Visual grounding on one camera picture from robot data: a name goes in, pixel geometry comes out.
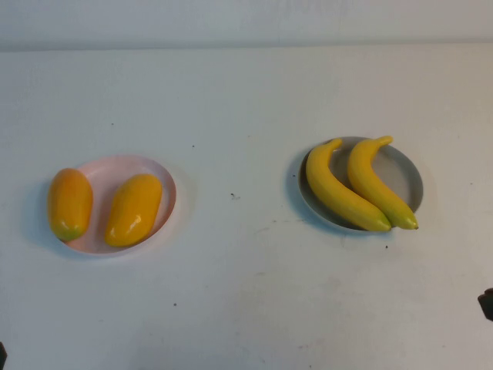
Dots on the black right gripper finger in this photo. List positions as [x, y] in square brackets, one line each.
[487, 304]

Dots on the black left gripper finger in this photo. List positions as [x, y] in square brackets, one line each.
[2, 351]

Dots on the mango with orange blush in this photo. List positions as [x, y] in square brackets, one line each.
[69, 204]

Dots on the yellow banana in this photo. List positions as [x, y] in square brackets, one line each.
[377, 185]
[335, 189]

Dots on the plain yellow mango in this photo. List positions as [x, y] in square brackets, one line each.
[133, 210]

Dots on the grey-blue round plate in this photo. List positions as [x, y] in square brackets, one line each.
[393, 173]

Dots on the pink round plate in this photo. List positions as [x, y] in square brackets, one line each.
[100, 181]

